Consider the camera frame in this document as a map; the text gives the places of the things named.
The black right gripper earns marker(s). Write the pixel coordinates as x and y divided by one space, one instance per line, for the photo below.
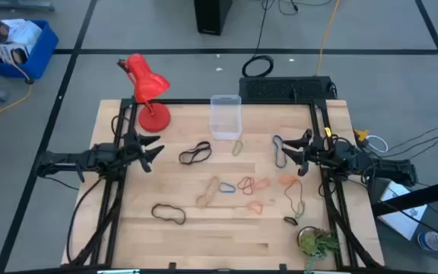
316 152

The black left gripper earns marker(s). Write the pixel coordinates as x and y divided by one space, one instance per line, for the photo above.
133 148

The grey-blue rubber band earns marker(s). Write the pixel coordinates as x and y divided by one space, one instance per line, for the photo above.
276 154

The large black rubber band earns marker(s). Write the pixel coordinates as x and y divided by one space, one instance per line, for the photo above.
153 211
180 157

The pale orange rubber band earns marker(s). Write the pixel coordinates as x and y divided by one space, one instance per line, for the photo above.
262 183

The small olive rubber band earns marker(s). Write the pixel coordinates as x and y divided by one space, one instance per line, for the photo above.
233 150

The small blue rubber band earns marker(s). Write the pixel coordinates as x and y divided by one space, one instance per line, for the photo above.
220 187

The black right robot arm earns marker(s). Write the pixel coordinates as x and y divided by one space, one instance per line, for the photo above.
394 167

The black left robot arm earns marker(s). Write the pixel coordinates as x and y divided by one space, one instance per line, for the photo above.
63 158

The small black rubber band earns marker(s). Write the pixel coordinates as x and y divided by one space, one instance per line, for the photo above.
287 219

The clear plastic bin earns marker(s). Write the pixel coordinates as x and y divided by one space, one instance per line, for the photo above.
225 114

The yellow plug connector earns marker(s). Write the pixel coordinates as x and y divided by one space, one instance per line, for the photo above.
361 135

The red desk lamp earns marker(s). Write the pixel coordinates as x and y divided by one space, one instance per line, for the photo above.
150 81

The black perforated metal box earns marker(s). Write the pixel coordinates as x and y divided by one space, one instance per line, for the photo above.
272 88

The small potted green plant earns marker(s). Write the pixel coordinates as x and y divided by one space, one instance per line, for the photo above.
316 243

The white printed paper box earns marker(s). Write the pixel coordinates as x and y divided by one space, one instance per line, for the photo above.
397 222

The black metal bar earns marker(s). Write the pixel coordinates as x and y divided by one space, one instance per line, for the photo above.
413 198

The blue plastic crate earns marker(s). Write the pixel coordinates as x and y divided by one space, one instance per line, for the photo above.
42 53

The black computer tower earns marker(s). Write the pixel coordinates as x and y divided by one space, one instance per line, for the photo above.
211 17

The white and blue bottle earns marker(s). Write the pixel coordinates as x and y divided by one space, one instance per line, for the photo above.
437 240

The white printed cardboard box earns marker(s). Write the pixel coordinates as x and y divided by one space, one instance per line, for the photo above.
11 53
21 32

